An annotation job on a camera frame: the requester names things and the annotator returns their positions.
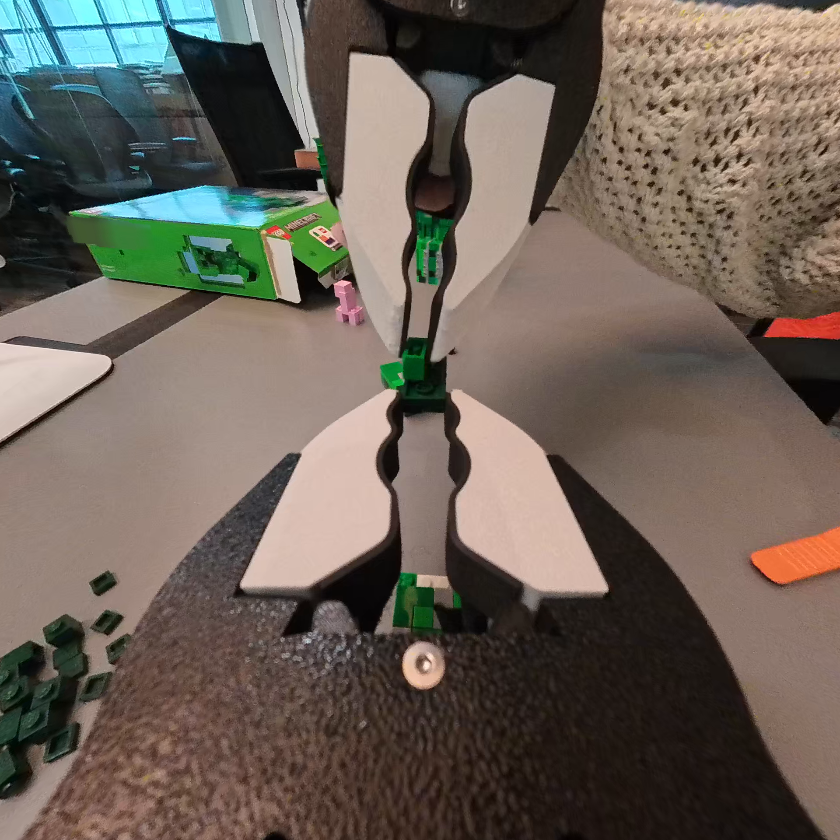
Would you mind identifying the person's right forearm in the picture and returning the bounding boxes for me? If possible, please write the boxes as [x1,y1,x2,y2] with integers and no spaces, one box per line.
[551,0,840,317]

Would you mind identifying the pink lego pig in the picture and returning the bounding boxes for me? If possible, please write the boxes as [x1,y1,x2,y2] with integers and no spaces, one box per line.
[335,281,366,327]

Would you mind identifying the dark green lego assembly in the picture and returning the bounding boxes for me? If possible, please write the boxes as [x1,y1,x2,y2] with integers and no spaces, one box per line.
[379,360,450,416]

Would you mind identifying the large window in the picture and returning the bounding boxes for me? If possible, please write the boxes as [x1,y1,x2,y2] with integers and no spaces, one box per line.
[0,0,224,67]

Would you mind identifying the orange brick separator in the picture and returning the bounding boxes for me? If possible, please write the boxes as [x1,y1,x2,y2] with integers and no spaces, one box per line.
[750,527,840,585]

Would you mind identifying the green lego cube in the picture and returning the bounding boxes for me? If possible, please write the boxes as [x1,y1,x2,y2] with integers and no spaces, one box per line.
[392,573,462,634]

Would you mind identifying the green lego box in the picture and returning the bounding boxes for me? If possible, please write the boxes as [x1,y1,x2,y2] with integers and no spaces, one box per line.
[67,185,353,304]

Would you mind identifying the orange and black object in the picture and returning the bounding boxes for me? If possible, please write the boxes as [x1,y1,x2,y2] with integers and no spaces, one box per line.
[748,314,840,424]

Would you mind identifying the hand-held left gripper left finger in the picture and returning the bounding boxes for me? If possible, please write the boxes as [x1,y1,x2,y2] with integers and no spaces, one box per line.
[238,390,404,634]

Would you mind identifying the black office chair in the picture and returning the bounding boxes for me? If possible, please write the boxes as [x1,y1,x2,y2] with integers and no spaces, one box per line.
[164,25,322,191]

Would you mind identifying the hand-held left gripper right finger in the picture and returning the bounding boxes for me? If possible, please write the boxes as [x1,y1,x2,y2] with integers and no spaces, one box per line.
[445,392,609,634]

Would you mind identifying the large green lego figure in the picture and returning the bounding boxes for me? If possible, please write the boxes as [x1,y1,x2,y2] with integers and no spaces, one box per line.
[315,136,455,284]

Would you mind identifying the white book stand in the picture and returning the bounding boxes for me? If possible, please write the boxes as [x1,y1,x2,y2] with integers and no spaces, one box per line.
[0,341,114,447]

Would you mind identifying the pile of dark green lego pieces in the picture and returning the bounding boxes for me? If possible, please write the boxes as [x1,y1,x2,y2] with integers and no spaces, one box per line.
[0,571,132,800]

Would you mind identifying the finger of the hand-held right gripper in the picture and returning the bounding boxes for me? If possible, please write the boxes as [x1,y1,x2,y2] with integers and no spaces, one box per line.
[427,73,557,363]
[336,51,434,355]

